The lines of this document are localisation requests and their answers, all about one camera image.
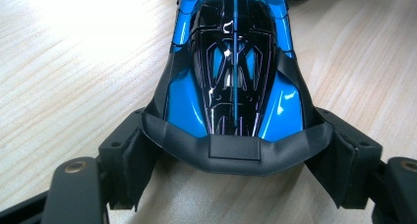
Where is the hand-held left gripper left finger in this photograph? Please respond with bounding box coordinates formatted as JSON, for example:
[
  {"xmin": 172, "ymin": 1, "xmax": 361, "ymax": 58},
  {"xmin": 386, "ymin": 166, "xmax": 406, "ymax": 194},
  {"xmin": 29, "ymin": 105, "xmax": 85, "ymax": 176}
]
[{"xmin": 97, "ymin": 107, "xmax": 162, "ymax": 212}]

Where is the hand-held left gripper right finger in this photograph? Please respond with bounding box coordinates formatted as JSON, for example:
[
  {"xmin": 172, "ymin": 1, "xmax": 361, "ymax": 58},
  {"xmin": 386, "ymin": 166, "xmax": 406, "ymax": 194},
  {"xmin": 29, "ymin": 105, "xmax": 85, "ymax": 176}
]
[{"xmin": 304, "ymin": 106, "xmax": 384, "ymax": 210}]

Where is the blue toy car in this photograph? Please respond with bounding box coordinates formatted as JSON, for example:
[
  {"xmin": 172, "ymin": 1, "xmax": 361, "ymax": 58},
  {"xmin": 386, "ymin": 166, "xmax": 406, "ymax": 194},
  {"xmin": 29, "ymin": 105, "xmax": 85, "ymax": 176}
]
[{"xmin": 141, "ymin": 0, "xmax": 334, "ymax": 178}]

